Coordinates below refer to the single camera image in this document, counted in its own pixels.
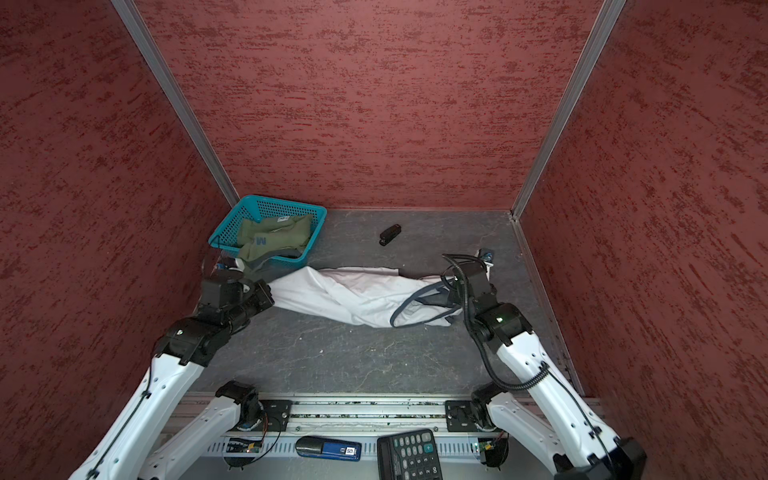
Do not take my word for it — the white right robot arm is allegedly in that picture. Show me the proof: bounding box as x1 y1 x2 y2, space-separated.
444 254 647 479

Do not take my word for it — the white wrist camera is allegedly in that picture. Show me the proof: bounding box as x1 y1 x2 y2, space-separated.
217 256 245 273
477 248 495 268

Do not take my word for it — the teal plastic laundry basket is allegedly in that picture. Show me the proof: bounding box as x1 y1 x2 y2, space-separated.
208 195 327 266

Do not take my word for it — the grey metal corner post left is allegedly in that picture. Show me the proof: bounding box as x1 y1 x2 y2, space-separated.
111 0 240 206

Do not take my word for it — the right small circuit board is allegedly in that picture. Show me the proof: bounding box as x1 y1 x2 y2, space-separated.
478 438 509 469

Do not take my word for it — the aluminium rail frame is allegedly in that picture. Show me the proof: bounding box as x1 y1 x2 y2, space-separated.
162 391 553 479

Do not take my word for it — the small black stapler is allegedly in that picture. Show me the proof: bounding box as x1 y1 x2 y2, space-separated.
379 224 402 246

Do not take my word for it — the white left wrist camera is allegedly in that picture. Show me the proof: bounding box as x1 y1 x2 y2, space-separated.
217 256 245 273

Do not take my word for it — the grey metal corner post right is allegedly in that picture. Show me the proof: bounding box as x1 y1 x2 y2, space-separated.
511 0 626 222

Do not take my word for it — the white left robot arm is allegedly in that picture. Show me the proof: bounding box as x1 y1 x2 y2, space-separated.
71 270 274 479

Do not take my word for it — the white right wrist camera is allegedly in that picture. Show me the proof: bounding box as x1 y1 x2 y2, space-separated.
477 248 495 268

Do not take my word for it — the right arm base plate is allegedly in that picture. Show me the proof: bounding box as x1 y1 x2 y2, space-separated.
444 400 479 433

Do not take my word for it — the small circuit board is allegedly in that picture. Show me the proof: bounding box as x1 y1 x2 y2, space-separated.
226 438 264 454
478 438 509 469

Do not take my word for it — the white tank top navy trim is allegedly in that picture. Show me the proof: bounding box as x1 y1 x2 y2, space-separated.
269 267 462 329

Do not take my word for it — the blue black handheld device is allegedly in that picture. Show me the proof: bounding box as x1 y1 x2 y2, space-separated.
295 436 363 462

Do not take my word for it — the black calculator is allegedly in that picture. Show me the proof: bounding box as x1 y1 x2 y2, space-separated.
376 429 443 480

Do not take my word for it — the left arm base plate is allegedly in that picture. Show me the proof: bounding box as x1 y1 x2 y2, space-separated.
260 399 293 432

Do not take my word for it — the grey metal corner post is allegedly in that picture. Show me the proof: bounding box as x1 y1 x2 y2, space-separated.
511 0 626 222
111 0 240 206

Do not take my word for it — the left small circuit board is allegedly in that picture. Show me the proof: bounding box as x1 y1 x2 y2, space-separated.
226 438 264 454

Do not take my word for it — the green tank top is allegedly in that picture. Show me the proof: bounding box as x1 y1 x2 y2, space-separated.
237 215 313 268

